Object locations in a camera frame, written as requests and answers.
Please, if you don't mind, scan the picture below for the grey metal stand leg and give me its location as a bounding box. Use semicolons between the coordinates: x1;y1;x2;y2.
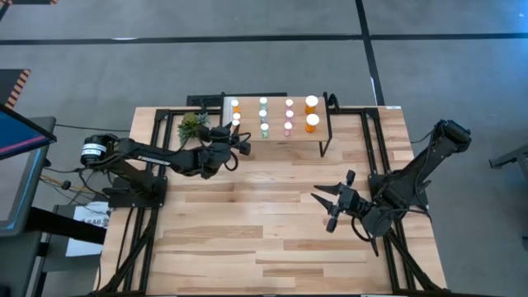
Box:
488;143;528;170

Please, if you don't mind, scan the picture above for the white paper sheet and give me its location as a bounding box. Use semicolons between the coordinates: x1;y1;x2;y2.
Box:
65;200;111;257

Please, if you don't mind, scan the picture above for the bundle of cables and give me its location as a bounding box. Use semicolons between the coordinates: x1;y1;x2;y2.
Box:
40;164;109;196

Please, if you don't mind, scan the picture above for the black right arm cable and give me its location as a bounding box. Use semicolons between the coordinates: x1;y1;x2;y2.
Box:
349;216;380;257

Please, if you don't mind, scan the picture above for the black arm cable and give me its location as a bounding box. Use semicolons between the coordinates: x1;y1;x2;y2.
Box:
224;131;252;172
349;216;380;257

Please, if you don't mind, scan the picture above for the black beam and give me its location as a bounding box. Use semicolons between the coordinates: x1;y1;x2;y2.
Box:
25;205;107;245

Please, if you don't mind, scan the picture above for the hazard striped black mat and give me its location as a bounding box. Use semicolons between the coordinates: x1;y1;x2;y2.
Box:
0;68;32;111
0;0;59;6

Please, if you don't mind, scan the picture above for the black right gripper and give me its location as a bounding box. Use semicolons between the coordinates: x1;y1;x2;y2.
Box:
309;169;373;234

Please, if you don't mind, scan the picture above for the black metal bar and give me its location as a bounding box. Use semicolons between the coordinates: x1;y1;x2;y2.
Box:
222;92;289;98

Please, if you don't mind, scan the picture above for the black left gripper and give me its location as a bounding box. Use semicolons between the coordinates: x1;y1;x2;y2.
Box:
204;122;252;167

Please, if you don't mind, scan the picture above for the potted green succulent plant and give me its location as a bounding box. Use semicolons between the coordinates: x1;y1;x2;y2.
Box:
177;111;212;145

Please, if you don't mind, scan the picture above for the black aluminium rig frame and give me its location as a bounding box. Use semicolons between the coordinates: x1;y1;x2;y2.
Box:
87;106;457;297

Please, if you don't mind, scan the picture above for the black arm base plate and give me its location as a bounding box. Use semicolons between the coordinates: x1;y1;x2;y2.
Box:
107;176;168;209
368;172;430;207

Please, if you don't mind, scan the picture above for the blue screen monitor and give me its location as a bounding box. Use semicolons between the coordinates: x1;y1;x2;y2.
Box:
0;102;58;161

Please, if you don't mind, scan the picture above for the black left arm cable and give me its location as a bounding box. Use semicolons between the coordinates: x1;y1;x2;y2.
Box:
224;131;252;172

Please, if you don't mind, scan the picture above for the large orange pill bottle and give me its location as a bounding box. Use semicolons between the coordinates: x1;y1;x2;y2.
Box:
304;94;319;116
304;113;322;134

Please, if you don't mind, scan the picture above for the wooden shelf with black frame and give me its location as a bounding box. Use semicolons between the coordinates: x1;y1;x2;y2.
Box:
218;91;334;158

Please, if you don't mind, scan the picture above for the black power strip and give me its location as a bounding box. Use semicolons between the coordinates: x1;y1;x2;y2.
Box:
186;94;224;107

